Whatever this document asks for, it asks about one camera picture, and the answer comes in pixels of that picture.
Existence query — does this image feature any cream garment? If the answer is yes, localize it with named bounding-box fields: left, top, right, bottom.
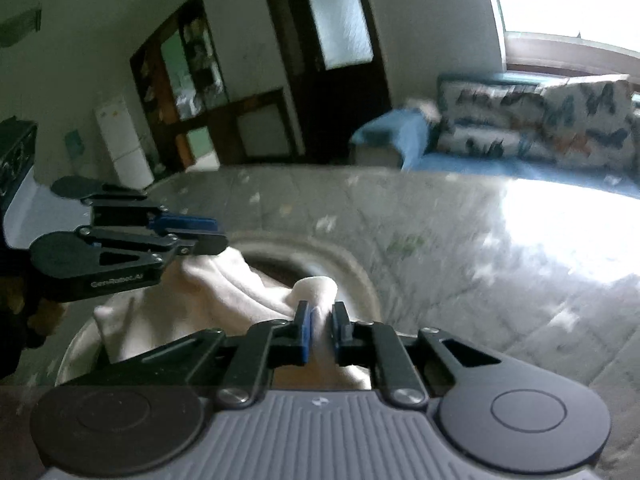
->
left=92, top=245, right=373, bottom=393

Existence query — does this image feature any small pale folded cloth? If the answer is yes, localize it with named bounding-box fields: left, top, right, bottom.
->
left=405, top=99, right=441, bottom=121

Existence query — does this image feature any person's left hand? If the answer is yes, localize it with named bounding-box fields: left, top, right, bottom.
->
left=27, top=297, right=66, bottom=348

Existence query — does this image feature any dark wooden glass door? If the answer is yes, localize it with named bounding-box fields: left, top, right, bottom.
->
left=257, top=0, right=393, bottom=163

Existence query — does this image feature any grey wall fixture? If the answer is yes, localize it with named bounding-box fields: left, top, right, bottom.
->
left=0, top=5, right=43, bottom=46

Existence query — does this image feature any grey quilted star table cover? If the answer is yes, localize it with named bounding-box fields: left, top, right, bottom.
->
left=0, top=162, right=640, bottom=480

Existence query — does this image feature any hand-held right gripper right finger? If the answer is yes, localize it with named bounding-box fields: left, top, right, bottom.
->
left=331, top=301, right=521, bottom=408

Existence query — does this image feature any dark wooden display cabinet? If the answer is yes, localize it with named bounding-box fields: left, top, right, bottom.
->
left=129, top=0, right=231, bottom=171

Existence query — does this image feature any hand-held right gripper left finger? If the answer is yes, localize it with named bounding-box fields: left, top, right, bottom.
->
left=70, top=301, right=313, bottom=407

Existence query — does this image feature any teal sofa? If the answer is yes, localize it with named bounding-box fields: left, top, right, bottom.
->
left=350, top=72, right=640, bottom=186

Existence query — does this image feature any white refrigerator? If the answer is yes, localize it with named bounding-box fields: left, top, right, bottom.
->
left=94, top=94, right=156, bottom=190

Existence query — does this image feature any dark wooden console table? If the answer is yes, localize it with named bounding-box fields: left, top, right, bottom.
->
left=175, top=87, right=306, bottom=171

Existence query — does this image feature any square butterfly print pillow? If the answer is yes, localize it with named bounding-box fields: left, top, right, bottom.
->
left=542, top=80, right=633, bottom=168

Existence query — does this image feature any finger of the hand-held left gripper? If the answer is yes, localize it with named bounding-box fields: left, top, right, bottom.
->
left=92, top=199, right=221, bottom=235
left=75, top=227, right=228, bottom=263

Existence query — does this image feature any long butterfly print pillow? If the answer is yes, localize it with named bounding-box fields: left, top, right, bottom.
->
left=437, top=80, right=551, bottom=161

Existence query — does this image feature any blue armrest cover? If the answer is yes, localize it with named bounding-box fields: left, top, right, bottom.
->
left=350, top=109, right=441, bottom=171

